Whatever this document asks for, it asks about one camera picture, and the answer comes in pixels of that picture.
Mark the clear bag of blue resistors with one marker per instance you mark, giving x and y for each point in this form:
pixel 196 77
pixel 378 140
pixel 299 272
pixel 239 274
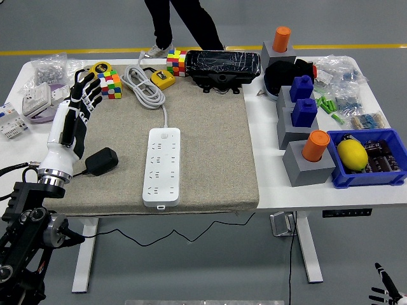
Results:
pixel 346 74
pixel 348 105

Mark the grey-brown mat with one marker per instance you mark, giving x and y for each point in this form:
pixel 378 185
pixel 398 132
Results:
pixel 206 143

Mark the silver metal bracket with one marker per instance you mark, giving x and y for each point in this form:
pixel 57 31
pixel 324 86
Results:
pixel 281 224

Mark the black cap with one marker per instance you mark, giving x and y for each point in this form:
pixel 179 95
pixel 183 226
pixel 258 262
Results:
pixel 280 76

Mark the small metal clip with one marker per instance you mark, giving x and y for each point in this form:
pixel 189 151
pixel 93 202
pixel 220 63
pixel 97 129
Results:
pixel 260 93

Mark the black table control panel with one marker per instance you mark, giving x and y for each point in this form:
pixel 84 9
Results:
pixel 346 213

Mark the white power strip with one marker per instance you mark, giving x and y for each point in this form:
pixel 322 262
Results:
pixel 162 171

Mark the blue stepped block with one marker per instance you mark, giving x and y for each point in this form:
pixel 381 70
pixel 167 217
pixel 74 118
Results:
pixel 303 114
pixel 300 89

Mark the red plastic piece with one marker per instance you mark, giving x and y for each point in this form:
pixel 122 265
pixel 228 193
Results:
pixel 314 71

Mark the person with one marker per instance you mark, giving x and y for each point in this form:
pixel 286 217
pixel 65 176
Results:
pixel 200 22

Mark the yellow lemon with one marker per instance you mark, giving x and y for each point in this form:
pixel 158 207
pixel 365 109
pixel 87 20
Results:
pixel 351 154

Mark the black plug adapter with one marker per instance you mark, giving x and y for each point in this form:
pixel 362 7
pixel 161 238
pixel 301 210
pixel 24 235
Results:
pixel 101 161

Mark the black film-wrapped device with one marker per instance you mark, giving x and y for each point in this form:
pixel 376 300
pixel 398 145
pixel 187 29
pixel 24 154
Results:
pixel 222 63

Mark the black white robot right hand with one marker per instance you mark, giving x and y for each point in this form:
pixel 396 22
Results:
pixel 386 282

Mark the white circuit breaker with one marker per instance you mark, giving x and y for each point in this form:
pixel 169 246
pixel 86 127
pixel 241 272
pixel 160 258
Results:
pixel 11 122

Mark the yellow tape measure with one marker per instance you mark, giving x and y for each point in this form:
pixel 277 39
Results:
pixel 162 79
pixel 100 67

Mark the clear bag of screws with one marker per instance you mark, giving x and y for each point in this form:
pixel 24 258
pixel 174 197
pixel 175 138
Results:
pixel 47 73

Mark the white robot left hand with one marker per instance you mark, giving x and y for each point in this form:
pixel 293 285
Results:
pixel 60 155

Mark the colourful puzzle cube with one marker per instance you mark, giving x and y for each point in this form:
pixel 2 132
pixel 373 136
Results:
pixel 112 85
pixel 176 63

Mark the white wall socket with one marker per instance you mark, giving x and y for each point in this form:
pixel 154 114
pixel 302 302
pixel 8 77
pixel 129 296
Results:
pixel 36 98
pixel 60 92

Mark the grey block with round hole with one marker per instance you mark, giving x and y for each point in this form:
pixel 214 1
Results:
pixel 273 58
pixel 305 173

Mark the green wall anchor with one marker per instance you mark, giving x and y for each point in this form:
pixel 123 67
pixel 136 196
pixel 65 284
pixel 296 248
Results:
pixel 332 105
pixel 325 108
pixel 318 101
pixel 337 119
pixel 325 100

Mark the white table leg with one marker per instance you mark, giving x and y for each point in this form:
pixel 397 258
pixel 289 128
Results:
pixel 310 251
pixel 86 254

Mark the grey block with square hole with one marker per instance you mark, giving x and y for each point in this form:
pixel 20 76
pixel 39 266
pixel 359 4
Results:
pixel 283 98
pixel 286 133

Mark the clear bag of taped resistors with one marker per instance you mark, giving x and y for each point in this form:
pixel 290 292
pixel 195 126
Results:
pixel 369 120

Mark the orange cylinder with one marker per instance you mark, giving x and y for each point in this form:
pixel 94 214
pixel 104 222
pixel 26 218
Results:
pixel 314 147
pixel 281 39

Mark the blue plastic bin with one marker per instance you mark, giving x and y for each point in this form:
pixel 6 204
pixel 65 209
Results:
pixel 365 179

